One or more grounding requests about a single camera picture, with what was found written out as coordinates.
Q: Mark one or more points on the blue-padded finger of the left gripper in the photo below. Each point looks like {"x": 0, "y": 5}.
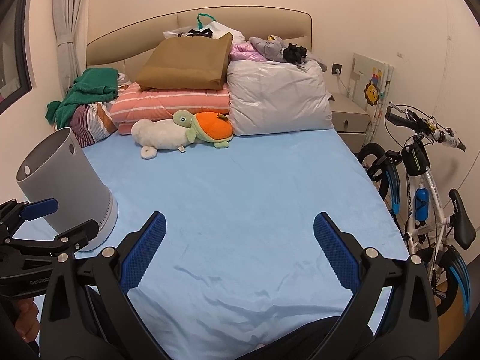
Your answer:
{"x": 29, "y": 211}

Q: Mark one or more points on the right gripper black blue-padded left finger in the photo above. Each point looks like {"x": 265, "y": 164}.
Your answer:
{"x": 86, "y": 313}

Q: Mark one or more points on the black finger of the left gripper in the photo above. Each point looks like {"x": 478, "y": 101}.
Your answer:
{"x": 72, "y": 239}

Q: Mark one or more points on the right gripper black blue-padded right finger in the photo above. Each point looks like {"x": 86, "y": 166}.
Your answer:
{"x": 391, "y": 314}

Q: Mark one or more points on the grey plastic trash bin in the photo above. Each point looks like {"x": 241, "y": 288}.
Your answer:
{"x": 58, "y": 168}

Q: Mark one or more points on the person's left hand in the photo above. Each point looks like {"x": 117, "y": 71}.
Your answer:
{"x": 27, "y": 324}

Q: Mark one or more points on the striped folded clothes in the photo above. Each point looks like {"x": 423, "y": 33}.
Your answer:
{"x": 92, "y": 123}

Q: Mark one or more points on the blue water bottle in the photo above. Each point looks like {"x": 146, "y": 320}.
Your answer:
{"x": 421, "y": 203}

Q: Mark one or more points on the dark framed window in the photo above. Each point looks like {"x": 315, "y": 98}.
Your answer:
{"x": 15, "y": 78}

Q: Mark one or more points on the white plush rabbit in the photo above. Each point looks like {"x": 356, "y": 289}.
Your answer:
{"x": 160, "y": 135}

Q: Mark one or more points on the green knitted blanket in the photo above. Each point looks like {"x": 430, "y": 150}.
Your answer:
{"x": 96, "y": 84}

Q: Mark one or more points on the white blue bicycle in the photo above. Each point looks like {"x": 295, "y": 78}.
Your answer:
{"x": 437, "y": 238}

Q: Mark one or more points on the pink striped folded quilt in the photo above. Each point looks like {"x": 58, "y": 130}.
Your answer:
{"x": 158, "y": 104}

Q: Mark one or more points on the light blue bed sheet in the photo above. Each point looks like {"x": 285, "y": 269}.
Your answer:
{"x": 239, "y": 265}

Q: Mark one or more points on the green orange plush turtle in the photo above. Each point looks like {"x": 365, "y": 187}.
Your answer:
{"x": 211, "y": 127}

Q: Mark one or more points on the beige padded headboard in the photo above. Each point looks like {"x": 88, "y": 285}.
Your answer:
{"x": 128, "y": 48}

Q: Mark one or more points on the white bedside table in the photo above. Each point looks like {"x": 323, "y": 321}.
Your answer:
{"x": 350, "y": 121}

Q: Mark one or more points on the brown paper bag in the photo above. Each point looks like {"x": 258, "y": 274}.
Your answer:
{"x": 191, "y": 62}

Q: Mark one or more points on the grey window curtain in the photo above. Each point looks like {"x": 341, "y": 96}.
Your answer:
{"x": 66, "y": 14}

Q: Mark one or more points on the large white plastic-wrapped pillow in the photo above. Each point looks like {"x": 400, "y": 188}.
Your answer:
{"x": 270, "y": 97}

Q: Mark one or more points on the purple puffy jacket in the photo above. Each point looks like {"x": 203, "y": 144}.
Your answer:
{"x": 246, "y": 51}

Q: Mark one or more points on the black crumpled cloth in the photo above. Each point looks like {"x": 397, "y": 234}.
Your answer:
{"x": 294, "y": 54}

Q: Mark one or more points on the wall power outlet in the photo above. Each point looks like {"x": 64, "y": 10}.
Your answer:
{"x": 336, "y": 69}

